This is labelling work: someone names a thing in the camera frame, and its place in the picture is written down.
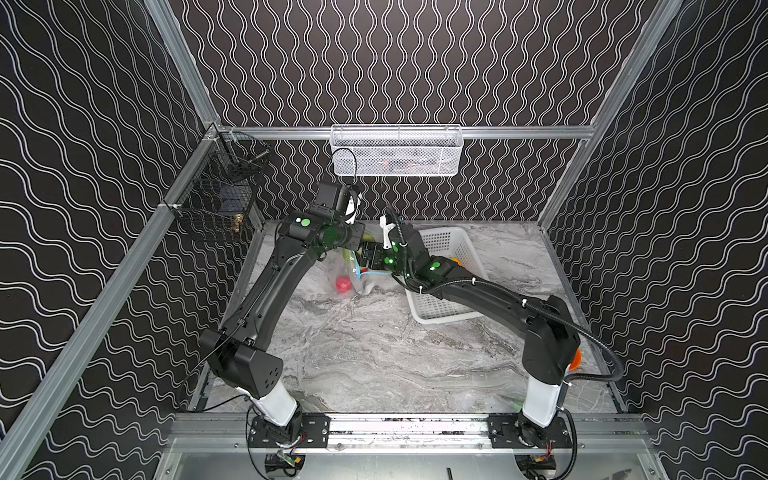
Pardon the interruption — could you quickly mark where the clear zip top bag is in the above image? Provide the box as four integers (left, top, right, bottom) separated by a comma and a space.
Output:
335, 249, 391, 295

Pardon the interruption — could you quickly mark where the red apple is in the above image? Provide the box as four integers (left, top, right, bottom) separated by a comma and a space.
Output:
335, 276, 353, 294

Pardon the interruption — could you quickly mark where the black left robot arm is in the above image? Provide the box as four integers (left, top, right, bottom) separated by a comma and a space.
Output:
200, 182, 365, 428

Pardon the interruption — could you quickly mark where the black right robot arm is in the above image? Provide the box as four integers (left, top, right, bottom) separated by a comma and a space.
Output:
355, 224, 624, 428

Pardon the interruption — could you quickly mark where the white plastic basket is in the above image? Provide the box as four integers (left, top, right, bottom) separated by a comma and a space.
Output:
398, 226, 490, 326

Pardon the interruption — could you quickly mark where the clear wall basket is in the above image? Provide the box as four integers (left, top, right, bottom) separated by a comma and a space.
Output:
329, 124, 464, 177

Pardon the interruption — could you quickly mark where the black wire wall basket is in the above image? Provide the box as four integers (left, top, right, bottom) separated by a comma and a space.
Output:
173, 135, 272, 245

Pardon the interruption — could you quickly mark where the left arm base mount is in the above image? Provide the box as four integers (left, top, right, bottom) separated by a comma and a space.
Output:
246, 412, 331, 449

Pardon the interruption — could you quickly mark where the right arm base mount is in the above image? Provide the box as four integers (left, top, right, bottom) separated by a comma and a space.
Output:
486, 413, 573, 449

